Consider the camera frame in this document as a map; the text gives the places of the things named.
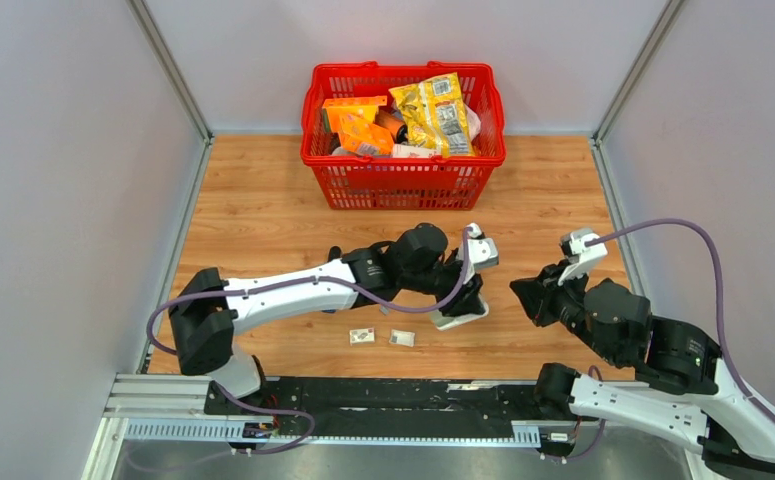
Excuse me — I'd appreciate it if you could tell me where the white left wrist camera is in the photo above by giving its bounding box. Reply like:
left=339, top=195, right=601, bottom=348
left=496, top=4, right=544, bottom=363
left=458, top=223, right=499, bottom=272

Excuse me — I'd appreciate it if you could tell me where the blue and black stapler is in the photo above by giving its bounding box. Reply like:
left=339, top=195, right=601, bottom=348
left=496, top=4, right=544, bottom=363
left=328, top=246, right=343, bottom=262

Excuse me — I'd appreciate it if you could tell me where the orange carton box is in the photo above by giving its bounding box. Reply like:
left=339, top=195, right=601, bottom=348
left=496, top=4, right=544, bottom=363
left=321, top=95, right=388, bottom=133

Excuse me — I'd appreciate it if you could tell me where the red plastic shopping basket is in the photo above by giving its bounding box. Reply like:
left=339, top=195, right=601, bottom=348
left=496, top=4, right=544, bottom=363
left=300, top=61, right=506, bottom=210

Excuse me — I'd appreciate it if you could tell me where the aluminium frame rail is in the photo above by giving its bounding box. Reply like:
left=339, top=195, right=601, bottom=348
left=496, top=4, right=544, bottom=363
left=127, top=0, right=214, bottom=145

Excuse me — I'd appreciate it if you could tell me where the grey and white stapler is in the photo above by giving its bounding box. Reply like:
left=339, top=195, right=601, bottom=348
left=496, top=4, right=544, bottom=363
left=429, top=299, right=490, bottom=331

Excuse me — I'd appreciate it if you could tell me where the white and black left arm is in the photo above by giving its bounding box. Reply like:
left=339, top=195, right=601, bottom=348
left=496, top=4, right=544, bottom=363
left=163, top=223, right=499, bottom=415

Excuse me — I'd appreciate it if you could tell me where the white slotted cable duct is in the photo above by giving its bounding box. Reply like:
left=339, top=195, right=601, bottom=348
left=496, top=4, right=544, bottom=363
left=121, top=417, right=542, bottom=448

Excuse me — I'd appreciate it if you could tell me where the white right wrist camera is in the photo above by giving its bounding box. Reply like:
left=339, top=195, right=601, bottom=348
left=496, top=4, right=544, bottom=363
left=557, top=227, right=608, bottom=286

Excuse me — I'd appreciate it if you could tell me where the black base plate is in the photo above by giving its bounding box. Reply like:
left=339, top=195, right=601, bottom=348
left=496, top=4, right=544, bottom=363
left=202, top=376, right=580, bottom=440

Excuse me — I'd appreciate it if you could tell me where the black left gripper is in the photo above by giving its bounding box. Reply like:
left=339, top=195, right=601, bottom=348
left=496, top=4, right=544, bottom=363
left=400, top=250, right=486, bottom=320

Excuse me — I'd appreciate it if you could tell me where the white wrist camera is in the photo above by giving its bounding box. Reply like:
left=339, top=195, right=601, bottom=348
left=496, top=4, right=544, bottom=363
left=458, top=223, right=499, bottom=272
left=557, top=227, right=608, bottom=286

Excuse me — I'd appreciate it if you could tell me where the yellow snack bag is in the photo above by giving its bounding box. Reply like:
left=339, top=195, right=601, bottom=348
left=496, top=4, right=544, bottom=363
left=389, top=73, right=475, bottom=157

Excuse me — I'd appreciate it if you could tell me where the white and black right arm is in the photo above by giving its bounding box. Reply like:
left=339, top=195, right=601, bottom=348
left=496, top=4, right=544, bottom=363
left=510, top=262, right=775, bottom=479

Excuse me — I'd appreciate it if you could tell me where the white staple box tray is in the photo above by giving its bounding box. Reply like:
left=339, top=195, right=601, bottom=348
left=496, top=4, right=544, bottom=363
left=389, top=329, right=416, bottom=348

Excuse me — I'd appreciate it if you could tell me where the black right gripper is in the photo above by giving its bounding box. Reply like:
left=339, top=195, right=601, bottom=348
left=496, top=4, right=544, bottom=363
left=507, top=258, right=619, bottom=365

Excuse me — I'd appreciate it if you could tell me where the orange snack packet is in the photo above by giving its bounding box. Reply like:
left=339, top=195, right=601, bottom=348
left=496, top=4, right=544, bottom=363
left=338, top=123, right=394, bottom=156

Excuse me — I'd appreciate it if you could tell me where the white staple box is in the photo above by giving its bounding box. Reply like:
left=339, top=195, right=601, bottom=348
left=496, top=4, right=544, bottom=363
left=349, top=328, right=375, bottom=345

